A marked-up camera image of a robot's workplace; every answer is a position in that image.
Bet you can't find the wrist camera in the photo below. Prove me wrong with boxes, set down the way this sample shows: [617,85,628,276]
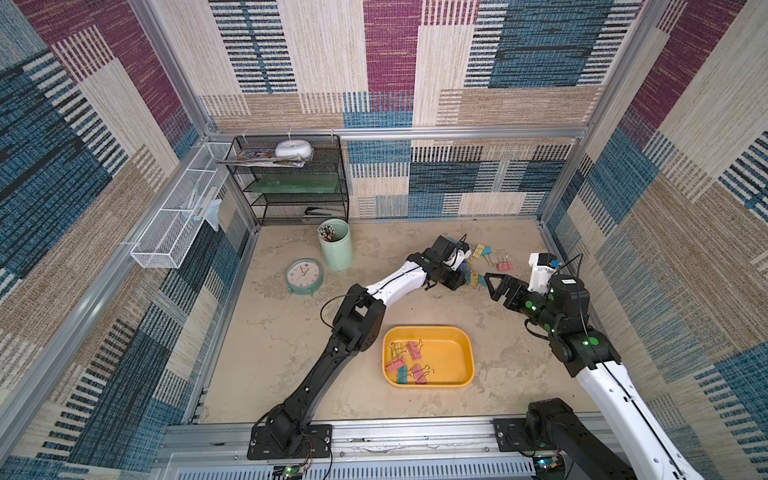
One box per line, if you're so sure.
[425,236,473,270]
[528,252,560,295]

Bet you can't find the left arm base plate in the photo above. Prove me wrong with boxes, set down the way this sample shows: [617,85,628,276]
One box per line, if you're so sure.
[246,423,333,461]

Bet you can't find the yellow storage tray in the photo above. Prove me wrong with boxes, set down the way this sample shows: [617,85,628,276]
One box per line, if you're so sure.
[382,325,475,389]

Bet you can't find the black wire shelf rack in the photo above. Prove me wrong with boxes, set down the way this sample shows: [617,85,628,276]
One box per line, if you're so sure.
[223,134,349,226]

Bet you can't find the magazines on shelf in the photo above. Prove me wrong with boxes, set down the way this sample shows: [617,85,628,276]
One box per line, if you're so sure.
[217,149,314,168]

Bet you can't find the yellow binder clip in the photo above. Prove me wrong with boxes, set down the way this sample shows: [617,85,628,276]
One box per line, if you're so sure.
[388,342,408,359]
[472,244,486,259]

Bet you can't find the white oval device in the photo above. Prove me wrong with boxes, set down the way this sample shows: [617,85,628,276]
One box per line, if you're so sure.
[275,139,314,160]

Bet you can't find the teal binder clip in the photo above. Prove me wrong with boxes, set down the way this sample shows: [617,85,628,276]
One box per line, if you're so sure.
[397,366,409,385]

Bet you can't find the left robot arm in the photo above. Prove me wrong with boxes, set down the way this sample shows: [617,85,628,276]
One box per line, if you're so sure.
[251,242,471,455]

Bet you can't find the green round clock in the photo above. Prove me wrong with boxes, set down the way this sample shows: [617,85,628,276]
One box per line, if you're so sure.
[284,258,324,295]

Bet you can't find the white wire wall basket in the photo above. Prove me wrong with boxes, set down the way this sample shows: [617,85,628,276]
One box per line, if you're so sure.
[130,142,229,269]

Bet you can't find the yellow binder clip on table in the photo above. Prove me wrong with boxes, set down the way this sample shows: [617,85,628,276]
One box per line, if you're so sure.
[472,244,486,259]

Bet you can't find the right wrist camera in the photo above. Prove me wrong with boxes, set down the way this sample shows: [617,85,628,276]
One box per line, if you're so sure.
[528,252,560,295]

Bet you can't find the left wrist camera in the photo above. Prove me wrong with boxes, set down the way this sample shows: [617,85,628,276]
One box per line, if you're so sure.
[425,236,473,270]

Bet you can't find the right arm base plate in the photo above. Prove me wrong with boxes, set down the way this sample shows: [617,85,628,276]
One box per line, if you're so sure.
[492,418,589,453]

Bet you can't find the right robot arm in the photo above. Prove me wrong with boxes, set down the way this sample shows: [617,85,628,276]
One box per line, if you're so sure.
[484,267,700,479]

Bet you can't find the green pen cup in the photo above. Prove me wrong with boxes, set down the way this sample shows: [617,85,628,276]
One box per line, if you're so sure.
[317,218,354,271]

